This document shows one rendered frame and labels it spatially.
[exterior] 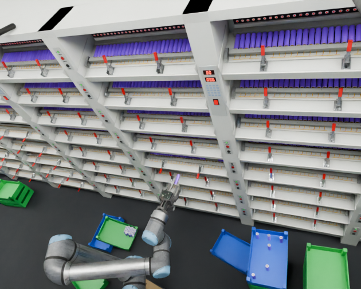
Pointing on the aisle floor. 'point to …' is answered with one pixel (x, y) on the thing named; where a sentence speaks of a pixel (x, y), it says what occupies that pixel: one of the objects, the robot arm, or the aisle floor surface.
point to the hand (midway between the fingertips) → (175, 183)
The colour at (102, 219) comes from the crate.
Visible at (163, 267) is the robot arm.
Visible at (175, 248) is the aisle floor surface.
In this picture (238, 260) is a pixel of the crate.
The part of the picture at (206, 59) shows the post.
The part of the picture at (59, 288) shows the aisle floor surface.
